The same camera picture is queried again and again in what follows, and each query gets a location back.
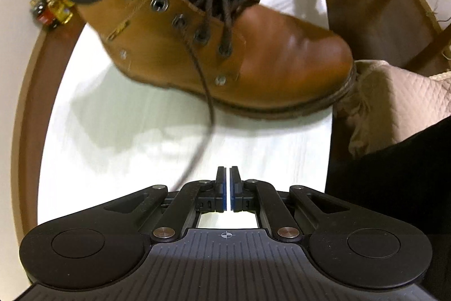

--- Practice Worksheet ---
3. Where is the brown leather boot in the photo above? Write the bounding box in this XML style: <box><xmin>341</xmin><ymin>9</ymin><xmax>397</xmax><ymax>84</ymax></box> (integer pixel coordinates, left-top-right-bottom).
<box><xmin>56</xmin><ymin>0</ymin><xmax>357</xmax><ymax>120</ymax></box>

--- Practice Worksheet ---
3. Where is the person's black clothing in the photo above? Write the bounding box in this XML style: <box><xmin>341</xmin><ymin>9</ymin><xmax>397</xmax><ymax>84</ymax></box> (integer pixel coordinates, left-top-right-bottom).
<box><xmin>323</xmin><ymin>117</ymin><xmax>451</xmax><ymax>301</ymax></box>

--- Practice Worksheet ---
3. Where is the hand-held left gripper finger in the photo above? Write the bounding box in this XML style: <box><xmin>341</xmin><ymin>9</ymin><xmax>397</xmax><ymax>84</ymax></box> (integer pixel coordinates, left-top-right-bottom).
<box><xmin>229</xmin><ymin>166</ymin><xmax>348</xmax><ymax>243</ymax></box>
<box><xmin>105</xmin><ymin>166</ymin><xmax>227</xmax><ymax>243</ymax></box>

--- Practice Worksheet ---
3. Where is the pink quilted cushion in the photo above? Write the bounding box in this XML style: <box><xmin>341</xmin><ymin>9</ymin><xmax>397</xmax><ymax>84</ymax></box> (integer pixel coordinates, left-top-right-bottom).
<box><xmin>333</xmin><ymin>59</ymin><xmax>451</xmax><ymax>159</ymax></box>

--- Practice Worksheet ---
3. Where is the row of cooking oil bottles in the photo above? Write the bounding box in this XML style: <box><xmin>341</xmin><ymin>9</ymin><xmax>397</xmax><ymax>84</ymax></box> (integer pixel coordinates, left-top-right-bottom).
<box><xmin>30</xmin><ymin>0</ymin><xmax>75</xmax><ymax>29</ymax></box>

